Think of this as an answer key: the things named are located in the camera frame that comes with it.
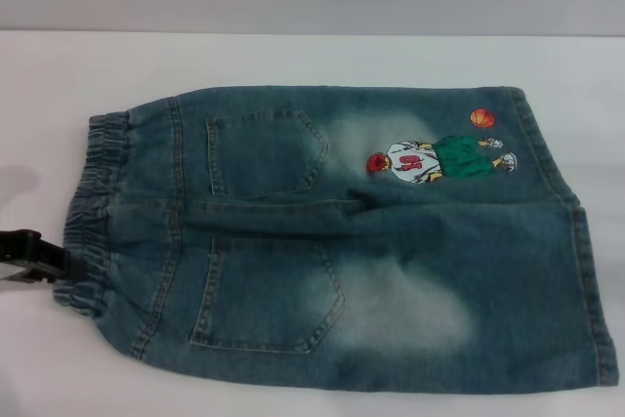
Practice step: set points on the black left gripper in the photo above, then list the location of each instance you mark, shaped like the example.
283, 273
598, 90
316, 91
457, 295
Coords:
17, 246

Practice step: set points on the blue denim shorts with cartoon print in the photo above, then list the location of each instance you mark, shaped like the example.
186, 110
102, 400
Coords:
351, 265

